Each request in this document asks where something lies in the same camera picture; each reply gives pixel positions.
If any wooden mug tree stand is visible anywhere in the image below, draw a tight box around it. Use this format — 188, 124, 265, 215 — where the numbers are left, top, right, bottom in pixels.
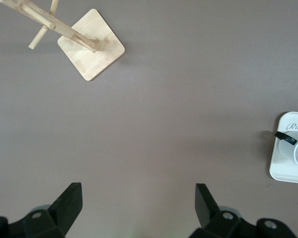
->
0, 0, 126, 82

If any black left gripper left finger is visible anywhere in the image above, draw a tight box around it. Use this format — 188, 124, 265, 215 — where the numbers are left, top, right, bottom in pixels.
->
0, 182, 83, 238

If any cream tray with bear print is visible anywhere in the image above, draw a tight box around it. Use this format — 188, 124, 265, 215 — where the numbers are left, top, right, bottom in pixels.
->
268, 111, 298, 185

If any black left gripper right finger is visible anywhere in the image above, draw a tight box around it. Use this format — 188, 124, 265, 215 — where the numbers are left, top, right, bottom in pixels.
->
190, 183, 298, 238

